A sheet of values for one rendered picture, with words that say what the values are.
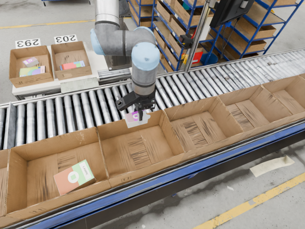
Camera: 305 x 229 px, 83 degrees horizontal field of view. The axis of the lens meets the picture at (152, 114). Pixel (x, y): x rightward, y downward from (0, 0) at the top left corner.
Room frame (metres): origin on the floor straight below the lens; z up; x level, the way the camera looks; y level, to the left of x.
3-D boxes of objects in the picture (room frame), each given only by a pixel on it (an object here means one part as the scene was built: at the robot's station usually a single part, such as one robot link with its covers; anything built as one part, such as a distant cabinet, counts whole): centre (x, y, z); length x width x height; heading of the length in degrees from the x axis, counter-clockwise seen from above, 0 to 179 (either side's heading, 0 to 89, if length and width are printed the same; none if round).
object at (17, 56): (1.06, 1.08, 0.80); 0.38 x 0.28 x 0.10; 31
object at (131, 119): (0.47, 0.07, 1.15); 0.10 x 0.06 x 0.05; 119
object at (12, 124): (0.45, 0.90, 0.76); 0.46 x 0.01 x 0.09; 29
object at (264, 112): (0.80, -0.64, 0.97); 0.39 x 0.29 x 0.17; 119
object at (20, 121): (0.47, 0.87, 0.72); 0.52 x 0.05 x 0.05; 29
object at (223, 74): (1.36, -0.71, 0.72); 0.52 x 0.05 x 0.05; 29
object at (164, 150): (0.42, 0.04, 0.96); 0.39 x 0.29 x 0.17; 119
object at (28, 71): (0.98, 1.04, 0.79); 0.19 x 0.14 x 0.02; 117
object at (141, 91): (0.49, 0.06, 1.38); 0.10 x 0.09 x 0.05; 30
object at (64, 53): (1.22, 0.81, 0.80); 0.38 x 0.28 x 0.10; 31
